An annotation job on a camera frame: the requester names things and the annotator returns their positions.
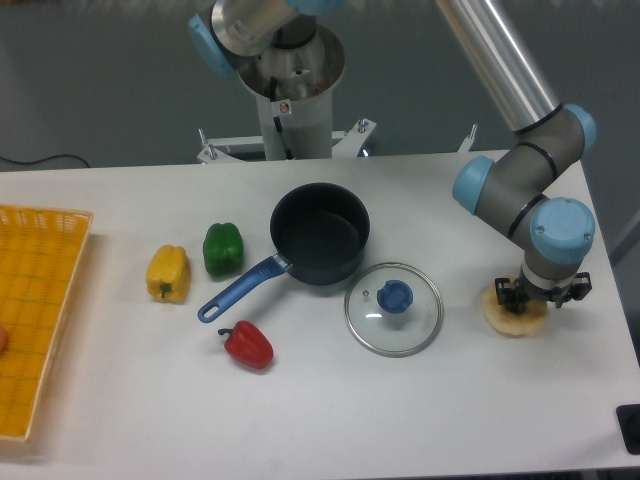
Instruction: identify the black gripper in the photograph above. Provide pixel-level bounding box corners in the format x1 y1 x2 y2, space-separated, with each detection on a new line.
494 272 592 315

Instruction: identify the black cable on floor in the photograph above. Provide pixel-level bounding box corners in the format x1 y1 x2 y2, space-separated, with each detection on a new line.
0 154 90 168

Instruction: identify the black device at table edge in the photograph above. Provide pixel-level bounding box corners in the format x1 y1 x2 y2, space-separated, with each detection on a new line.
616 404 640 455

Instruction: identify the glazed beige donut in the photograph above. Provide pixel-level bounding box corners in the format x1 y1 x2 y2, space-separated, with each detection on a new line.
481 286 549 338

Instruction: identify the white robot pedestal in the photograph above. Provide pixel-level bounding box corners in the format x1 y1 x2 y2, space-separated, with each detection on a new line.
239 26 345 160

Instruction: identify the yellow wicker basket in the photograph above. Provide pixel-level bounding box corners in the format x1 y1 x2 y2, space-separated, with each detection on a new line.
1 204 93 442

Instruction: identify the yellow bell pepper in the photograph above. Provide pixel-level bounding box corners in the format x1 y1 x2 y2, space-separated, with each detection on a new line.
145 245 191 304

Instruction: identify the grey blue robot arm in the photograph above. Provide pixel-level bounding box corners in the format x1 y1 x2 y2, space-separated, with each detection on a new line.
188 1 597 314

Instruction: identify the glass lid blue knob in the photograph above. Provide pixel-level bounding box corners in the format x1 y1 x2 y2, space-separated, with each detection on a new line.
344 262 444 358

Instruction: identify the white table frame bracket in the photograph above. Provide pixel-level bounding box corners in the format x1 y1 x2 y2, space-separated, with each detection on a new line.
195 118 479 165

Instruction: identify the dark saucepan blue handle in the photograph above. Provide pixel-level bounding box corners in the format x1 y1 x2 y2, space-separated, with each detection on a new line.
197 182 370 323

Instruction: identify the red bell pepper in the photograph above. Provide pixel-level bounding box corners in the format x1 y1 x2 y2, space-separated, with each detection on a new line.
218 320 274 370

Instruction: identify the green bell pepper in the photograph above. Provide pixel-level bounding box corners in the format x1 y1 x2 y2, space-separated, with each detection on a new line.
202 222 244 278

